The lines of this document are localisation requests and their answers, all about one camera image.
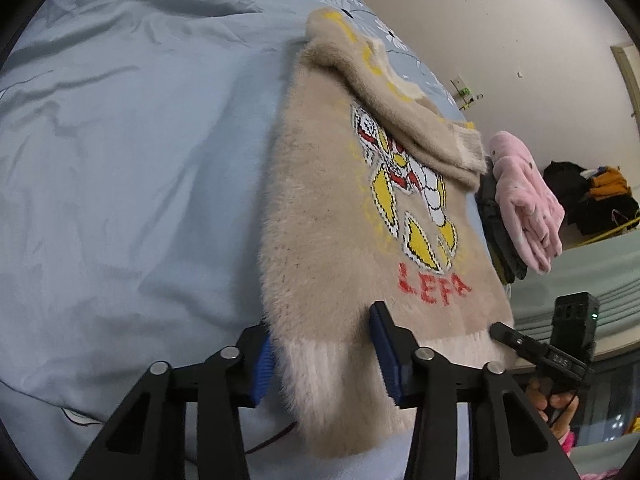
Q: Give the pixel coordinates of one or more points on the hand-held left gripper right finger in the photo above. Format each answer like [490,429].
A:
[387,355]

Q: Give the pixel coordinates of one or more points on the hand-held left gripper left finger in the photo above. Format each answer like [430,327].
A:
[263,366]

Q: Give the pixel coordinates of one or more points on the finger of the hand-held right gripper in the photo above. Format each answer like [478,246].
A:
[517,341]

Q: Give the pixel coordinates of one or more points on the beige fuzzy cartoon sweater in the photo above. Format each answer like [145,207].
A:
[330,240]

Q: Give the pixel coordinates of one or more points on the black clothes pile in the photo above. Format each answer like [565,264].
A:
[565,180]

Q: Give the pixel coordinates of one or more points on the person's right hand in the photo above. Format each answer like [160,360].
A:
[537,397]

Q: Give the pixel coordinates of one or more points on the grey green mattress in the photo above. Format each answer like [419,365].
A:
[590,270]

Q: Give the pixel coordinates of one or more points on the dark folded garment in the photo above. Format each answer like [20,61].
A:
[495,230]

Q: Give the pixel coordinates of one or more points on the pink fuzzy garment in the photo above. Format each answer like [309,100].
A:
[527,200]

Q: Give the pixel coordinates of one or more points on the orange yellow jacket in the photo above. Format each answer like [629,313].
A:
[607,182]

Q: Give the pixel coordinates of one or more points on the light blue floral duvet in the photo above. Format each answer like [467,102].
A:
[125,160]

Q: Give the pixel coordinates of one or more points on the wall socket with plugs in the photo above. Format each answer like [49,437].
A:
[464,92]

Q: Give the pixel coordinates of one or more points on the pale door frame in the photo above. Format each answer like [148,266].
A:
[627,80]

